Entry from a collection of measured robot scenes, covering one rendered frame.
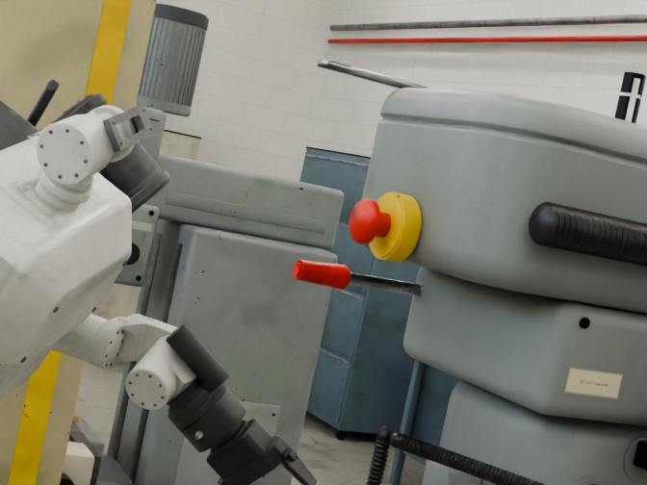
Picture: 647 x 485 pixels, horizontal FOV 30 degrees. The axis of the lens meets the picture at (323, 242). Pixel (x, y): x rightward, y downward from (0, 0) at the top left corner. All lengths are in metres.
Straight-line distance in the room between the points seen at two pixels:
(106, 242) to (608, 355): 0.60
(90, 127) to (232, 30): 9.47
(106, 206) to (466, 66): 7.83
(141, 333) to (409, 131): 0.74
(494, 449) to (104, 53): 1.79
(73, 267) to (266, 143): 9.60
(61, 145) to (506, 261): 0.52
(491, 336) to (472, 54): 8.07
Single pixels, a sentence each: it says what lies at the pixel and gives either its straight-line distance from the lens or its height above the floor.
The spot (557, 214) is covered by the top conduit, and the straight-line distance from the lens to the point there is 0.95.
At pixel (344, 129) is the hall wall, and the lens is 10.57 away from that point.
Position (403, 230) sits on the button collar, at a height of 1.76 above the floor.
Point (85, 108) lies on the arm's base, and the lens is 1.55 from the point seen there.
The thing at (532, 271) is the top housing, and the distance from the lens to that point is 0.99.
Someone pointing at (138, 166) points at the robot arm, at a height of 1.75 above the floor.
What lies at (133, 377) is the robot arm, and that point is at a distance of 1.65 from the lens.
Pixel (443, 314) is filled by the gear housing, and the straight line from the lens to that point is 1.17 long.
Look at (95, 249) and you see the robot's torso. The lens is 1.37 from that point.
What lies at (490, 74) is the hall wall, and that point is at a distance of 8.89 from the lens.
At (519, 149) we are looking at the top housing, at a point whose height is 1.84.
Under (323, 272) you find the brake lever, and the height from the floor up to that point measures 1.70.
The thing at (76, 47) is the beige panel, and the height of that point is 1.96.
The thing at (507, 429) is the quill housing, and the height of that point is 1.60.
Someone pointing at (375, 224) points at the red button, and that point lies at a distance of 1.03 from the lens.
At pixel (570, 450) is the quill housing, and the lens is 1.11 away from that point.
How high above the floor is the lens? 1.79
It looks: 3 degrees down
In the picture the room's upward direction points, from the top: 12 degrees clockwise
